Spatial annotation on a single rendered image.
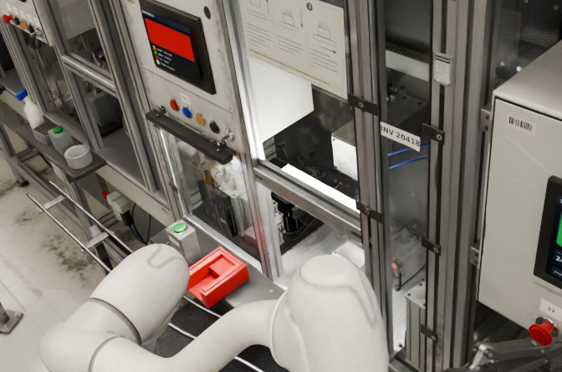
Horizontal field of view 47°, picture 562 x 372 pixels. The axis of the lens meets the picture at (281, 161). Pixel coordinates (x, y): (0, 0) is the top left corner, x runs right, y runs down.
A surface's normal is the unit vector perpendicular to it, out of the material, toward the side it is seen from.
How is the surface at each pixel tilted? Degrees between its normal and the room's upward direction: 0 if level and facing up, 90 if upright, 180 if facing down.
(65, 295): 0
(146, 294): 50
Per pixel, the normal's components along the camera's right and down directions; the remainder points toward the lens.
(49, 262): -0.12, -0.80
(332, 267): -0.07, -0.94
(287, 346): -0.68, 0.26
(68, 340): -0.43, -0.71
